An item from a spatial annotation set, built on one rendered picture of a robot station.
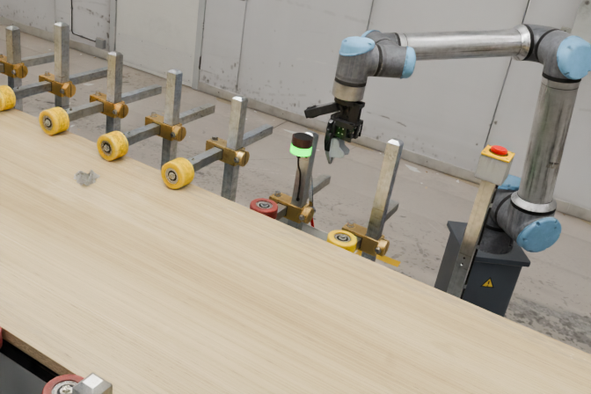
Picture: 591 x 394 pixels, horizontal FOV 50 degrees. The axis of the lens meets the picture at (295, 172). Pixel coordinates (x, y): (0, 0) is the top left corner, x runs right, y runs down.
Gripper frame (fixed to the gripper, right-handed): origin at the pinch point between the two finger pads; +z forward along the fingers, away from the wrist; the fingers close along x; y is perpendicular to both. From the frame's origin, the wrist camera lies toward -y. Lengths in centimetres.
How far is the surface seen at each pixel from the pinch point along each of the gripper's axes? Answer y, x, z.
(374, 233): 22.0, -9.5, 12.5
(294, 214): -3.3, -10.3, 16.3
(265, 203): -7.3, -21.9, 9.7
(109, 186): -45, -44, 11
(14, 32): -127, -9, -8
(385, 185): 22.0, -9.5, -2.9
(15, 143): -83, -44, 11
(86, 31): -359, 248, 81
